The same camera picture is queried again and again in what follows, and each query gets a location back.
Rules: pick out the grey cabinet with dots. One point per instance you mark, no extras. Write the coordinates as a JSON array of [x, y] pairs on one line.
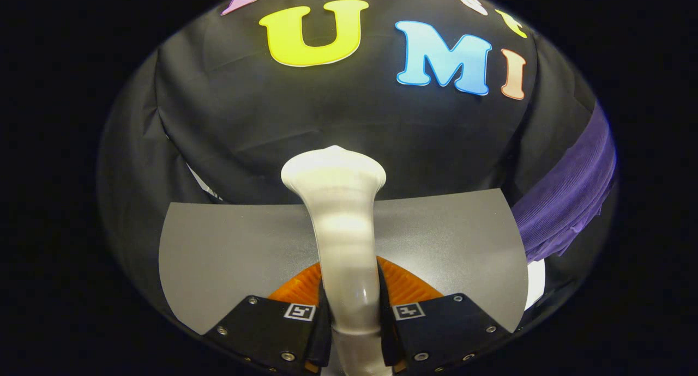
[[229, 245]]

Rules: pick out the white garment steamer head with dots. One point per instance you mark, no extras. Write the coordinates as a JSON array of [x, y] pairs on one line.
[[343, 229]]

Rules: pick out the white shirt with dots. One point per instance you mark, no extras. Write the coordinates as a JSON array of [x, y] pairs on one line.
[[535, 283]]

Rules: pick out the black backdrop cloth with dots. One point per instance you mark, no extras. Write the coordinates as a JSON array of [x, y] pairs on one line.
[[327, 109]]

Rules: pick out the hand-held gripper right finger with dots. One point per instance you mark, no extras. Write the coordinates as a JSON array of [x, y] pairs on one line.
[[436, 332]]

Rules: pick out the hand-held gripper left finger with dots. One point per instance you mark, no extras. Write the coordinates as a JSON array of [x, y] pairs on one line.
[[272, 332]]

